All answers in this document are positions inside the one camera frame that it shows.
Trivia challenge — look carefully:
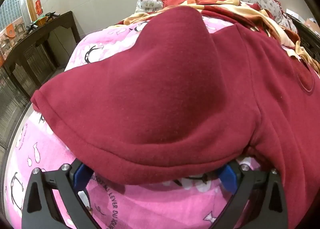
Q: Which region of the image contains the dark wooden headboard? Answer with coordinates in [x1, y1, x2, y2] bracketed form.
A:
[285, 13, 320, 70]

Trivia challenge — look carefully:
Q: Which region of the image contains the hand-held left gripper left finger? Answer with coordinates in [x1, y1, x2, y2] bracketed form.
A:
[22, 162, 95, 229]

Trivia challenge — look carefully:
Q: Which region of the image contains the red and cream blanket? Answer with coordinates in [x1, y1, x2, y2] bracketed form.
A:
[117, 0, 320, 70]

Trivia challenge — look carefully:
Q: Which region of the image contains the white flat object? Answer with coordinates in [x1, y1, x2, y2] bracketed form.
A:
[285, 8, 307, 21]

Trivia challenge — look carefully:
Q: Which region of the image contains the dark red sweatshirt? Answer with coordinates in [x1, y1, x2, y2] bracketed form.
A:
[30, 4, 320, 229]

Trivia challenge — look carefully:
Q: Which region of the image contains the pink penguin print bed sheet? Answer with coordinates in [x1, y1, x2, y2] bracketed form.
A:
[2, 14, 263, 229]

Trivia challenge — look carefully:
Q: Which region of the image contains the dark wooden table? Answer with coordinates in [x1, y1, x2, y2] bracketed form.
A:
[0, 11, 82, 105]

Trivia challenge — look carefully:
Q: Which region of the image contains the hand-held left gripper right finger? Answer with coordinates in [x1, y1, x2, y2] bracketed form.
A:
[218, 160, 288, 229]

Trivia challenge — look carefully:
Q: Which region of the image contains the grid window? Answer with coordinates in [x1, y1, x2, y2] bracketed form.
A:
[0, 0, 25, 32]

